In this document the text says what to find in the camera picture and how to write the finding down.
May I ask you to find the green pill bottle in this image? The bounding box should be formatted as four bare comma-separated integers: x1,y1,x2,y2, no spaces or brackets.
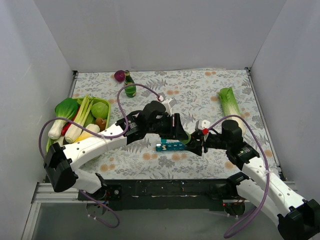
180,134,192,146

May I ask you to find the teal weekly pill organizer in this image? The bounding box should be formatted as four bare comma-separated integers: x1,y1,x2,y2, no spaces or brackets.
155,138,186,152

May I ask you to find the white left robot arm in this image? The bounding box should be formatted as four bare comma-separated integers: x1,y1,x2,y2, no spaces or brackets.
44,101,191,200

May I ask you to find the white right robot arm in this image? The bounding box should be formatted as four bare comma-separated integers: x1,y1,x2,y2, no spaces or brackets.
183,119,320,240

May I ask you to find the napa cabbage on table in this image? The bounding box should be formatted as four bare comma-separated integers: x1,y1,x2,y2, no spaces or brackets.
218,87,246,136

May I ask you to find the green glass bottle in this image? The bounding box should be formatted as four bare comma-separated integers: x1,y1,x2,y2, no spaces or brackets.
124,70,137,98

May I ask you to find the brown mushroom toy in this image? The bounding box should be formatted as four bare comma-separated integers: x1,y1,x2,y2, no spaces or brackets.
95,117,107,132

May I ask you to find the round green cabbage toy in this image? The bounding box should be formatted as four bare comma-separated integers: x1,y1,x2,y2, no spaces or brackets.
90,102,109,119

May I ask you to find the red onion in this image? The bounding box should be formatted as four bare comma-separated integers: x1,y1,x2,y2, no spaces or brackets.
114,70,126,83

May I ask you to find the yellow white cabbage toy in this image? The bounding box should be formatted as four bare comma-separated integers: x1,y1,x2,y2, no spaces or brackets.
71,123,100,143

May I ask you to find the celery stalks toy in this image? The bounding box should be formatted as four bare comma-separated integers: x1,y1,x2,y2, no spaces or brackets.
64,94,93,144

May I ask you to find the red chili pepper toy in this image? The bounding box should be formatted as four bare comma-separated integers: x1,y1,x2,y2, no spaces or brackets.
61,108,80,136

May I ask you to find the bok choy toy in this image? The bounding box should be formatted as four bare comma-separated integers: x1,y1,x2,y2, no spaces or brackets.
48,98,78,140

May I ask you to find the green plastic basket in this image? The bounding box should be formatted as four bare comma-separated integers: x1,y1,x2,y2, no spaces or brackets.
46,95,110,151

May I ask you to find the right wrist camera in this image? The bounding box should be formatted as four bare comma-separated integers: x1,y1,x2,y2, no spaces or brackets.
195,120,211,135

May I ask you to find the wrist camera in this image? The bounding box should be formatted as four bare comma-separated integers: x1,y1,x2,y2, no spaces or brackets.
161,98,177,115
195,120,211,135

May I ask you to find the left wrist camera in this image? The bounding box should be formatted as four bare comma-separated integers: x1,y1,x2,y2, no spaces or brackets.
161,98,177,115

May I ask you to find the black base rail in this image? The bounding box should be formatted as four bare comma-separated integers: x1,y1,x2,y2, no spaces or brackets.
77,178,239,211

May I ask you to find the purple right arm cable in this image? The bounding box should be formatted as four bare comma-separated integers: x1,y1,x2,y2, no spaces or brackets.
207,114,270,238

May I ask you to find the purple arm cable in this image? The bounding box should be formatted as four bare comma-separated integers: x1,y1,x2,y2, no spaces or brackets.
37,83,165,229
207,114,270,238

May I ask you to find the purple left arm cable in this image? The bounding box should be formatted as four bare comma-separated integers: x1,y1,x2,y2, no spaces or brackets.
37,83,165,229

